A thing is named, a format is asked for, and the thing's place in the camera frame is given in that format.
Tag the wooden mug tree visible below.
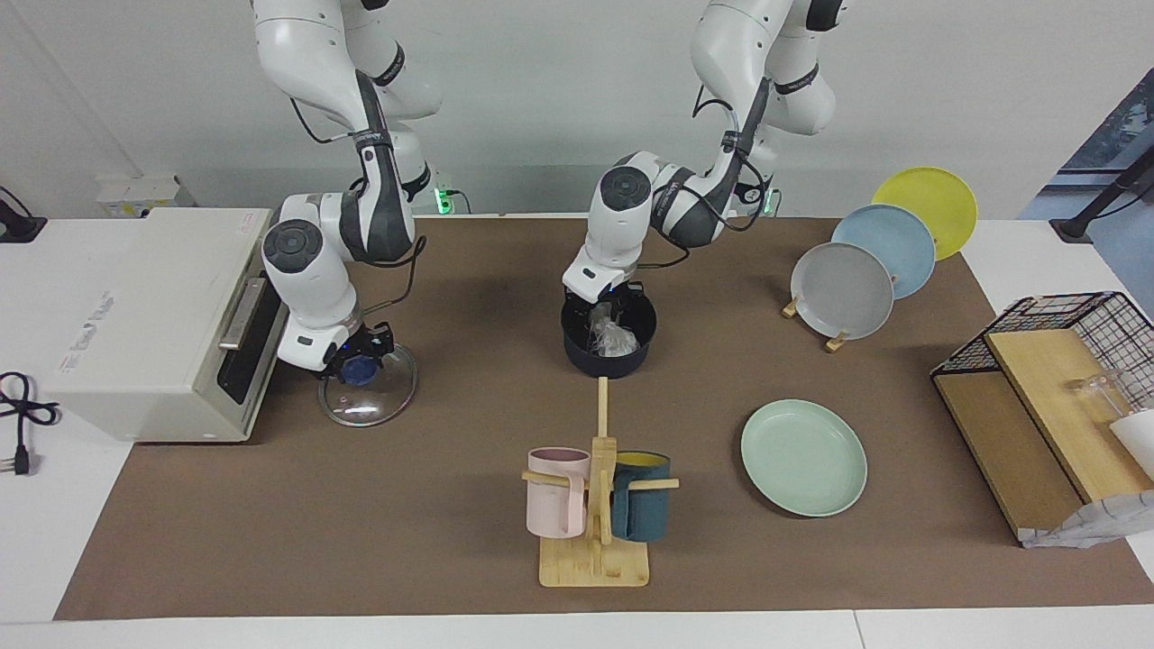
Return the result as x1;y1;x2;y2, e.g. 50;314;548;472
521;377;680;589

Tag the dark blue saucepan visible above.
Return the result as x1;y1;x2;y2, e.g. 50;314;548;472
560;287;658;379

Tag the glass lid blue knob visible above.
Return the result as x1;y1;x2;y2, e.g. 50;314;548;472
317;343;420;428

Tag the cream toaster oven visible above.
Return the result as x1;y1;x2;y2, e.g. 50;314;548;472
43;208;307;443

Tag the black power cable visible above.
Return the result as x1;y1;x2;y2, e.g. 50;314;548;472
0;371;62;477

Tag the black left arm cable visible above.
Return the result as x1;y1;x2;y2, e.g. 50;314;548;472
636;77;767;271

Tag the black table clamp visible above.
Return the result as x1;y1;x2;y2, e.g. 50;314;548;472
0;187;48;244

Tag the grey plate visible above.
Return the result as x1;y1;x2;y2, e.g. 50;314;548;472
791;242;895;342

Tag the black stand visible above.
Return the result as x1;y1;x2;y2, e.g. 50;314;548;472
1050;144;1154;244

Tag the light green plate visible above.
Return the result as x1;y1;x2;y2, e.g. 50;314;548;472
740;399;868;518

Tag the white socket box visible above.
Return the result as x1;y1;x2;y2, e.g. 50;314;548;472
96;176;195;219

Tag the wooden plate rack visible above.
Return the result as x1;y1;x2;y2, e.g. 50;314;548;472
782;290;850;353

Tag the white patterned cloth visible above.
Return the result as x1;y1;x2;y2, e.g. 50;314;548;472
1019;489;1154;549

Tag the dark teal mug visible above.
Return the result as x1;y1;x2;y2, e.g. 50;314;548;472
610;451;673;543

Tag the wire and wood shelf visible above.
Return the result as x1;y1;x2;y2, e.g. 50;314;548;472
930;291;1154;549

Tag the clear glass cup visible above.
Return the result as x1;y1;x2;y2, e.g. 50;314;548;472
1068;370;1132;425

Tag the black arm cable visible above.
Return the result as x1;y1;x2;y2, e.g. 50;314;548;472
288;90;426;318
636;77;767;271

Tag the yellow plate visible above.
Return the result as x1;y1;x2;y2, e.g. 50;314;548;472
871;167;979;262

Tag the clear plastic food bag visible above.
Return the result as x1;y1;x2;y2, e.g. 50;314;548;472
588;315;643;357

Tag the light blue plate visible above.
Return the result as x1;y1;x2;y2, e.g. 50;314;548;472
830;204;937;300

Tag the white cup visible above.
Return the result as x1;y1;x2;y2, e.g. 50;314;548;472
1109;410;1154;479

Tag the pink mug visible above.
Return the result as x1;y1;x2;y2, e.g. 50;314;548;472
527;447;591;540

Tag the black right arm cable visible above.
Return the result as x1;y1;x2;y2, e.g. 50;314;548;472
288;90;426;318

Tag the brown table mat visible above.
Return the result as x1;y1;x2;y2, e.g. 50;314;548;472
52;216;1154;621

